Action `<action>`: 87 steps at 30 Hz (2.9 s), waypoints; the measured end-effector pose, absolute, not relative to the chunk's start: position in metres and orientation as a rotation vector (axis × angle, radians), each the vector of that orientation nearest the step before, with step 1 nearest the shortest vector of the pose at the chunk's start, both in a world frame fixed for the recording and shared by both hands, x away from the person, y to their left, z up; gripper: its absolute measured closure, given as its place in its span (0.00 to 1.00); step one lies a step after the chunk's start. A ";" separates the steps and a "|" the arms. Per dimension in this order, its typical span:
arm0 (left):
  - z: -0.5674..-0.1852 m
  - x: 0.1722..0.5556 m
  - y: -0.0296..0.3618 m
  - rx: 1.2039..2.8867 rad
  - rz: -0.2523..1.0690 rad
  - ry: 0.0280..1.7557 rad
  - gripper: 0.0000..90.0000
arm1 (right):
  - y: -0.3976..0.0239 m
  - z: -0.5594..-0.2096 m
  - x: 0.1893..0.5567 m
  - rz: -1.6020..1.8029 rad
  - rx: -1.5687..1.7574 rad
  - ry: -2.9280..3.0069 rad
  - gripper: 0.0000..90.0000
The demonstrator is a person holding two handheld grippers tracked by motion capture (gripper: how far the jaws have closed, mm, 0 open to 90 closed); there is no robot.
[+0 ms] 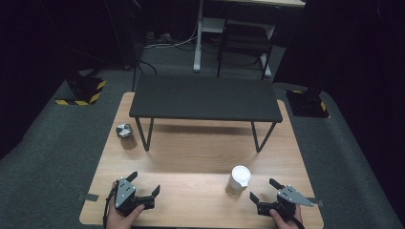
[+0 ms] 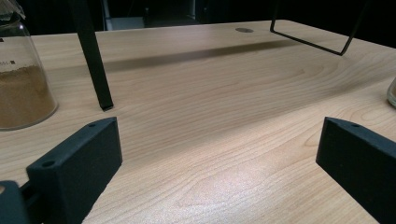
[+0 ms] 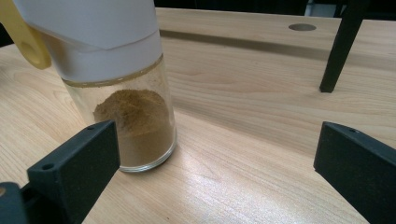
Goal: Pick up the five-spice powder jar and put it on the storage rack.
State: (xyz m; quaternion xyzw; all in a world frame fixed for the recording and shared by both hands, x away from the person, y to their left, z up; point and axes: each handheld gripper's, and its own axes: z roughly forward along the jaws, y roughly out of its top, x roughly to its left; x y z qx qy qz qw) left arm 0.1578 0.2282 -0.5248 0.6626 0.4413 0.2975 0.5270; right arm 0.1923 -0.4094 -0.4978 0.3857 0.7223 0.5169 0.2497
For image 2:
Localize pale grey background box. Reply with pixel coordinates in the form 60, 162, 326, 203
103, 15, 146, 32

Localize black metal stand leg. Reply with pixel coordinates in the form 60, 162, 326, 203
66, 0, 115, 112

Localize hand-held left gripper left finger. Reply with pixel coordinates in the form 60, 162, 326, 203
26, 117, 123, 224

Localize thin black wire frame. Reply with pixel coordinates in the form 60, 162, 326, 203
269, 0, 371, 57

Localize clear glass vessel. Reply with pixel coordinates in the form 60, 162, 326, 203
387, 77, 396, 109

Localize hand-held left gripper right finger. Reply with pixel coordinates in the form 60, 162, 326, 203
315, 117, 396, 224

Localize glass flask with brown powder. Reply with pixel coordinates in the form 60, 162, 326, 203
0, 12, 60, 132

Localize crinkled clear flask cover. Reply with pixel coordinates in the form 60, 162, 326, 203
0, 0, 26, 22

